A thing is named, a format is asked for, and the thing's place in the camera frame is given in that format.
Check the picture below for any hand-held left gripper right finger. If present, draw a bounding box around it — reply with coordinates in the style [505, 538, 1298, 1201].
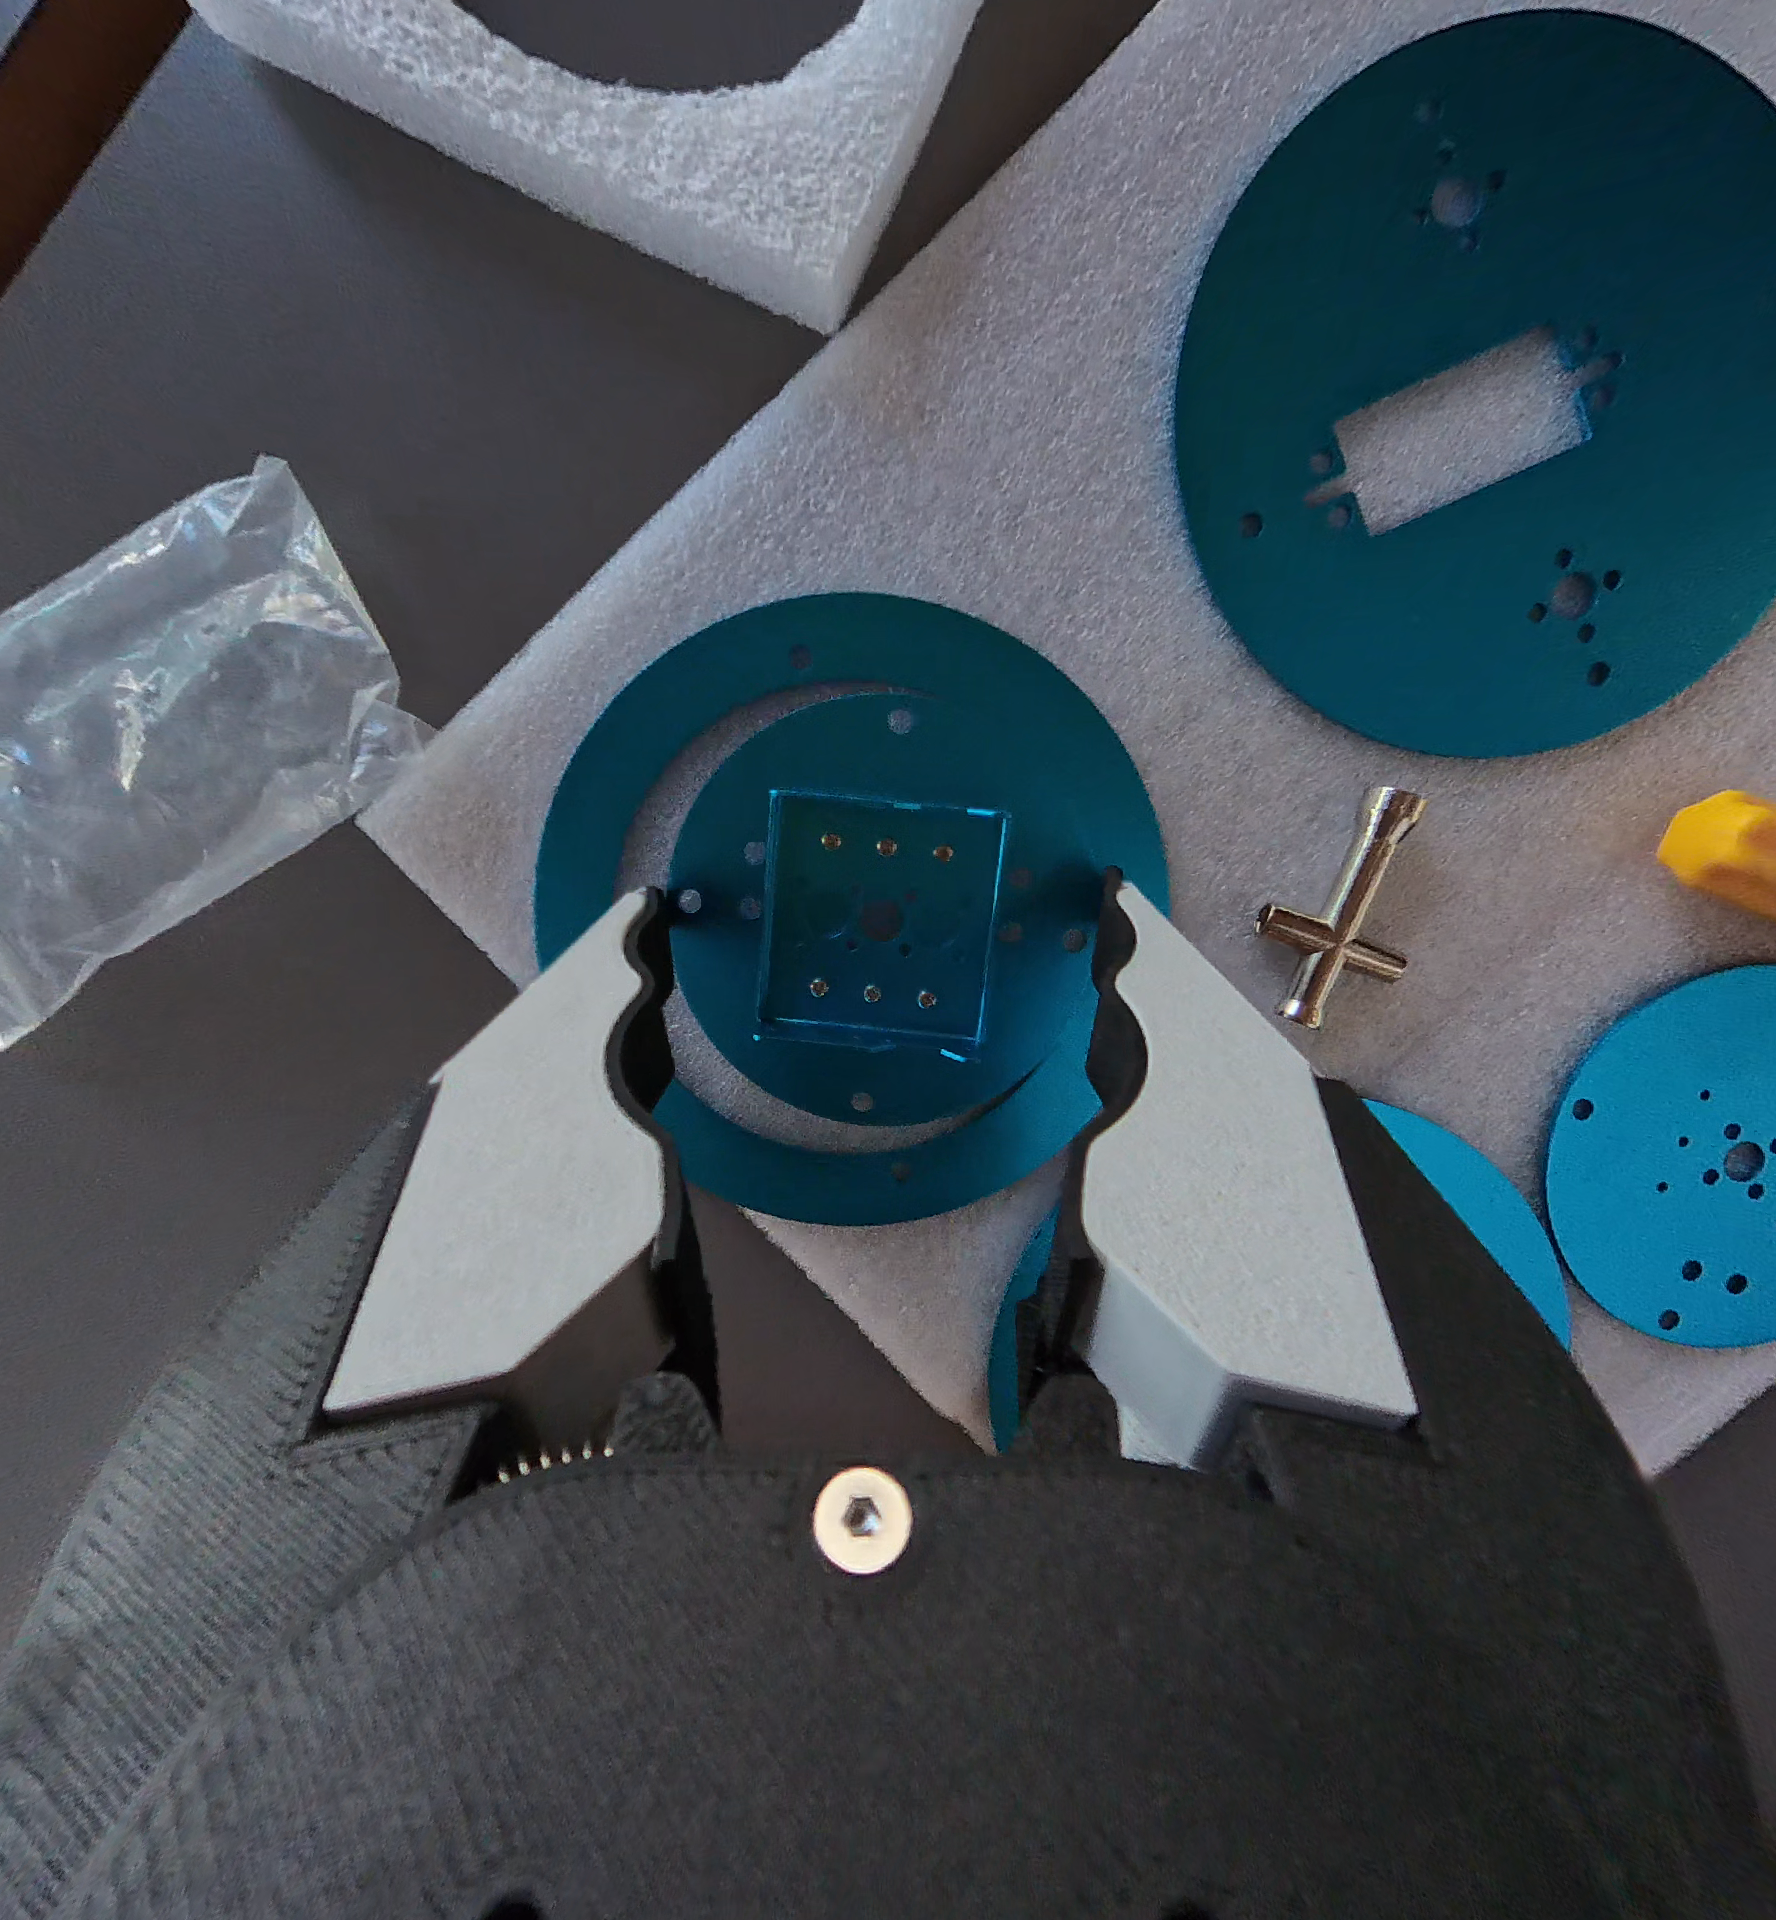
[1035, 866, 1422, 1471]

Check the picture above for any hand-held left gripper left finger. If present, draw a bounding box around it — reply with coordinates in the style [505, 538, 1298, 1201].
[323, 885, 724, 1467]

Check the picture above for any small blue perforated disc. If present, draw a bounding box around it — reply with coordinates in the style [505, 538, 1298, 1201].
[1545, 964, 1776, 1349]
[671, 689, 1114, 1131]

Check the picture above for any metal cross wrench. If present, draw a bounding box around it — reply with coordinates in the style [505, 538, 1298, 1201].
[1256, 782, 1431, 1029]

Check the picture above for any blue square metal bracket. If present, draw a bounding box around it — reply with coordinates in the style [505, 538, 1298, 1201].
[753, 789, 1012, 1055]

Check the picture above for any dark desk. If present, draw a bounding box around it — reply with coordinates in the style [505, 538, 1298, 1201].
[0, 0, 1776, 1862]

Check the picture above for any crumpled clear plastic bag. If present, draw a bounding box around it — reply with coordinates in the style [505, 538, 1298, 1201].
[0, 453, 440, 1053]

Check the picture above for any large blue slotted disc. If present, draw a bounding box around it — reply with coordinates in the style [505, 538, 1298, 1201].
[1173, 6, 1776, 758]

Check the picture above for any white foam sheet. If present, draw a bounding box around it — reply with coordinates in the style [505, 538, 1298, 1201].
[363, 0, 1776, 1479]

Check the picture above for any yellow-handled screwdriver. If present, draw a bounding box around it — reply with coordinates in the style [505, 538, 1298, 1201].
[1658, 789, 1776, 950]

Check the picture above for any white foam frame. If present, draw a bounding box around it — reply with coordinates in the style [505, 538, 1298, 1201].
[190, 0, 991, 335]

